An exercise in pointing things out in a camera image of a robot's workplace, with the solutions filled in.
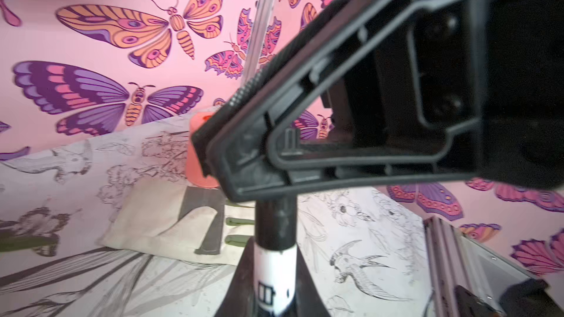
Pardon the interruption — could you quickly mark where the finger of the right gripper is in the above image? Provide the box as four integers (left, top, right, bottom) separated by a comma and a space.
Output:
195, 0, 477, 202
191, 0, 353, 173

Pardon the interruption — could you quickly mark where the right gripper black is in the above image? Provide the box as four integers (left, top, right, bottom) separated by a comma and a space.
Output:
466, 0, 563, 189

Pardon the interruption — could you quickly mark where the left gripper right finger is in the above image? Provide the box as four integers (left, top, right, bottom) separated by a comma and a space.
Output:
292, 248, 330, 317

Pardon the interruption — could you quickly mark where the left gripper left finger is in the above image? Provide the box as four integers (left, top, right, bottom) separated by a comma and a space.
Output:
214, 237, 256, 317

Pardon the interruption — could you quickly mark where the white whiteboard marker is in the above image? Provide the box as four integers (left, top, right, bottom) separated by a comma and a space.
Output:
254, 242, 298, 316

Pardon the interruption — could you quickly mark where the black pen cap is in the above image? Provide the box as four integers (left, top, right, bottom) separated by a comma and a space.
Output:
254, 196, 298, 251

